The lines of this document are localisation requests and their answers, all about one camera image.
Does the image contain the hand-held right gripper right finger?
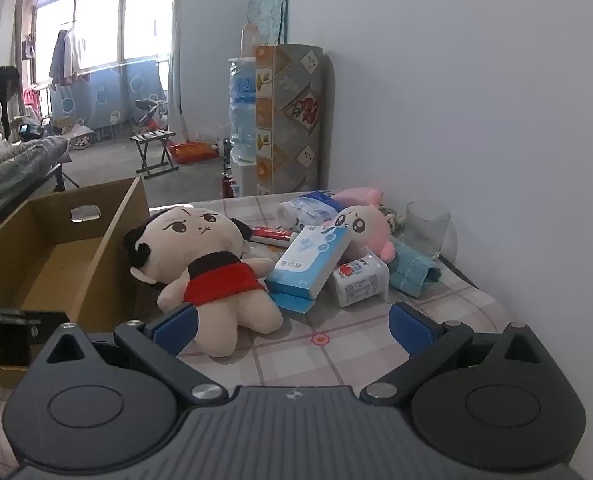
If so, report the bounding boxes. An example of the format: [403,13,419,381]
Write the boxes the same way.
[359,301,550,406]

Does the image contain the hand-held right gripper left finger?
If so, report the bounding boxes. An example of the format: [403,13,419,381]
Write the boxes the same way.
[41,304,230,407]

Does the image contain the blue checked towel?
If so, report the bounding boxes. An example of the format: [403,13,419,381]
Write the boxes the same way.
[387,237,443,298]

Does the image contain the white yogurt cup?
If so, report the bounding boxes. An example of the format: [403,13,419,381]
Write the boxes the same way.
[327,252,391,308]

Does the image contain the brown cardboard box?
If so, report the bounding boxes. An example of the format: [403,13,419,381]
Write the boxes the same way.
[0,176,151,390]

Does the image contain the plush doll with red top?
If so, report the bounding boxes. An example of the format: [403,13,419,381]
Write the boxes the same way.
[124,205,283,358]

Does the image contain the pink round plush toy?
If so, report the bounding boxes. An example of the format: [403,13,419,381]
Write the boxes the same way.
[321,203,396,264]

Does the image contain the floral fabric scrunchie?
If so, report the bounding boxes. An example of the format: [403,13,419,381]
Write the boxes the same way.
[379,205,408,238]

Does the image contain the blue tissue pack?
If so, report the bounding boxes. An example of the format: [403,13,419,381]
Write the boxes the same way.
[265,225,352,315]

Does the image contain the red toothpaste tube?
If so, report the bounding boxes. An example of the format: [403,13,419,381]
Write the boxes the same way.
[249,225,302,248]

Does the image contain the blue white wet wipes pack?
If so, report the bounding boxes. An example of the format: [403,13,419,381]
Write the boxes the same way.
[276,190,345,233]

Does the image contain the checked pink tablecloth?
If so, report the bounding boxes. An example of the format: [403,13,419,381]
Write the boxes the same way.
[146,191,520,396]

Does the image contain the clear glass cup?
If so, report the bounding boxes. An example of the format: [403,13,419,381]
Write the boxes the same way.
[407,200,458,263]

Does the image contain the pink plush cushion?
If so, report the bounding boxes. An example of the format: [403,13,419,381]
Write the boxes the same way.
[333,186,383,208]

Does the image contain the red fire extinguisher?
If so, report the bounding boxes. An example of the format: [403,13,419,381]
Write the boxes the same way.
[220,139,234,200]

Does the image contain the white water dispenser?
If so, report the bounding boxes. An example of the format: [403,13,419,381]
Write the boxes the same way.
[229,152,258,198]

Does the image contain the folding stool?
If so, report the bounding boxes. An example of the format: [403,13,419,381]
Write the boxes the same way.
[130,130,178,180]

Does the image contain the orange bag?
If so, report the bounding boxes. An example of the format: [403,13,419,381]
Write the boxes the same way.
[169,141,220,164]

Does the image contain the blue cloth with circles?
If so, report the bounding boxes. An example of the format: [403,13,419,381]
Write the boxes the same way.
[51,62,170,136]

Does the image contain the folded patterned mattress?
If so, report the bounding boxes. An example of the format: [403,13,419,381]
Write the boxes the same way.
[255,44,327,197]

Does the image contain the hanging clothes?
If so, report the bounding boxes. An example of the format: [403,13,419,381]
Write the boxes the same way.
[49,27,87,86]

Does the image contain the window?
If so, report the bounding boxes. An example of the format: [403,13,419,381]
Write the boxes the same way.
[35,0,174,68]

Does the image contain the floral wall cloth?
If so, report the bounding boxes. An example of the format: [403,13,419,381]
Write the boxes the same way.
[246,0,292,46]

